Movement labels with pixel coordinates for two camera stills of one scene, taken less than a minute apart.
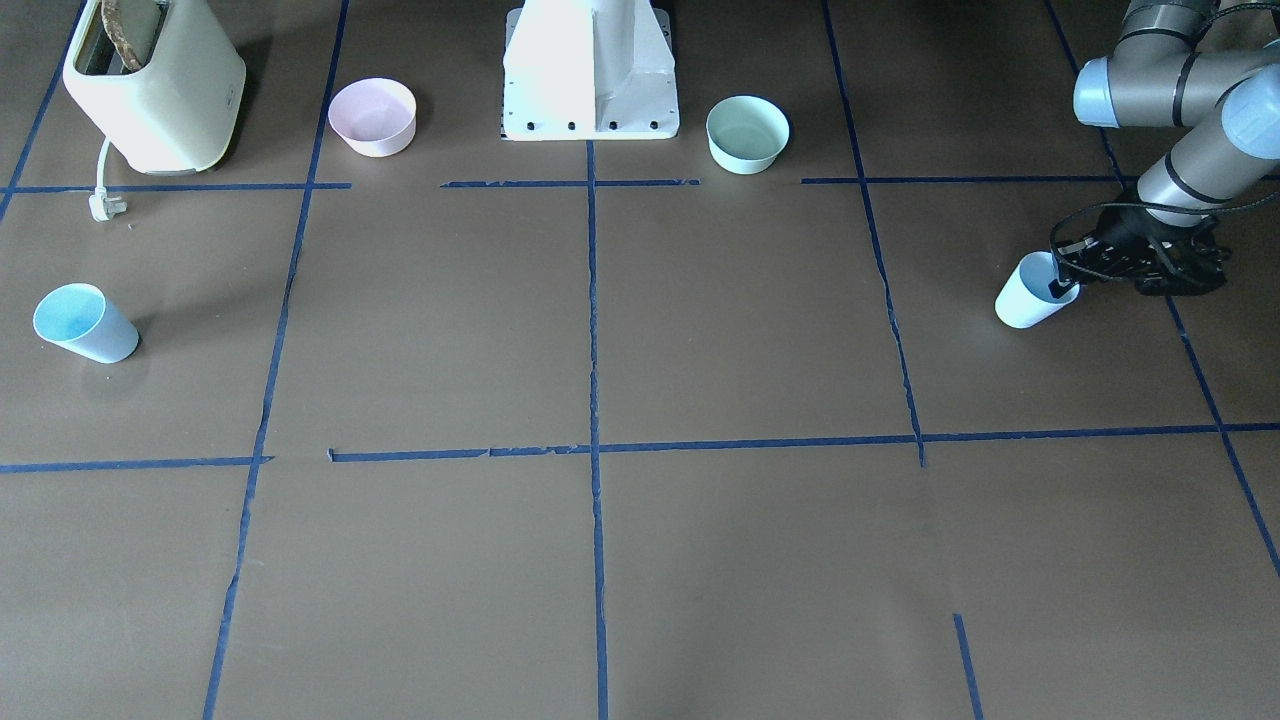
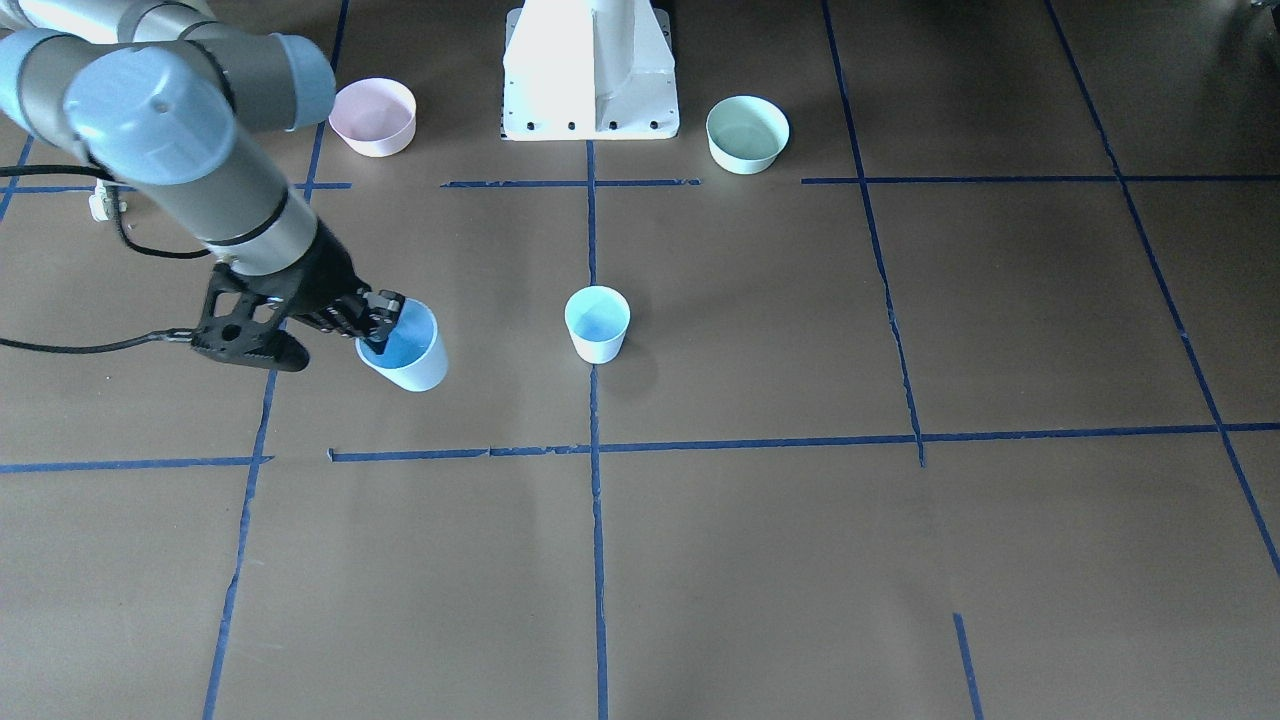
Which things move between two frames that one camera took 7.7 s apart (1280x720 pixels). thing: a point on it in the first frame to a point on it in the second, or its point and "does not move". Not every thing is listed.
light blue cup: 85,319 to 415,357
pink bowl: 374,117 does not move
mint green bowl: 746,133 does not move
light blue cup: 1025,297 to 597,318
